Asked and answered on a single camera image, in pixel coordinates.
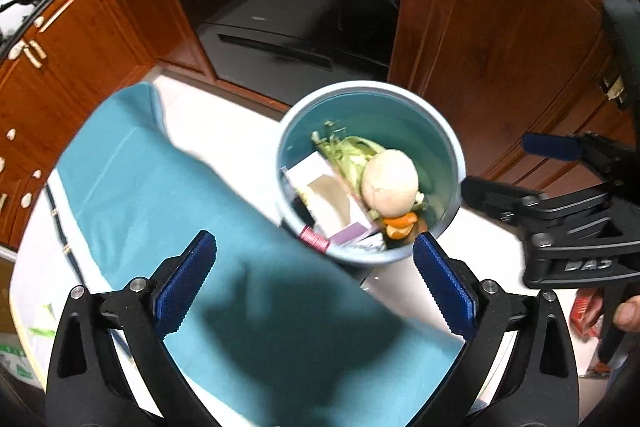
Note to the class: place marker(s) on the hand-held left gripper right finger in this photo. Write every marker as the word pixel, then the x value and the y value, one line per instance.
pixel 442 282

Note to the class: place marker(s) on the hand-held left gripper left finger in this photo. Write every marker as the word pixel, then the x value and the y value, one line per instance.
pixel 185 279

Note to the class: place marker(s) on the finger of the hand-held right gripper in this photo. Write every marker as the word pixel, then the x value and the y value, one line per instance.
pixel 552 145
pixel 495 202

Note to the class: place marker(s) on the small orange peel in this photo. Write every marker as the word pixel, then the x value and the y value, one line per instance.
pixel 400 233

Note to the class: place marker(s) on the large orange peel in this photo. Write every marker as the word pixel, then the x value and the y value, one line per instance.
pixel 400 220

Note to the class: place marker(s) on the teal trash bin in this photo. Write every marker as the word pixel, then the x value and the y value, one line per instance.
pixel 400 117

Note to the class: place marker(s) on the pink snack box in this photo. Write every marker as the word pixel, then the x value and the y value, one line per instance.
pixel 325 202

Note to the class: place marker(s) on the green corn husk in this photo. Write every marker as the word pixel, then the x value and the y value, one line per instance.
pixel 350 152

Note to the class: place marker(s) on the person's right hand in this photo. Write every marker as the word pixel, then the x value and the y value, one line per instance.
pixel 629 314

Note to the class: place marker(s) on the red plastic bag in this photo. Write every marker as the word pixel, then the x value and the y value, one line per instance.
pixel 585 312

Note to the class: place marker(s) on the plain wooden cabinet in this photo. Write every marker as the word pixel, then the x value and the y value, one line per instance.
pixel 500 32

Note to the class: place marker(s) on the wooden cabinet with drawers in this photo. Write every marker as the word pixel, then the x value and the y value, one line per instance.
pixel 125 32

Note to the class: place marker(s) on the black built-in oven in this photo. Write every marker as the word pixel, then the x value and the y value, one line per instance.
pixel 300 32

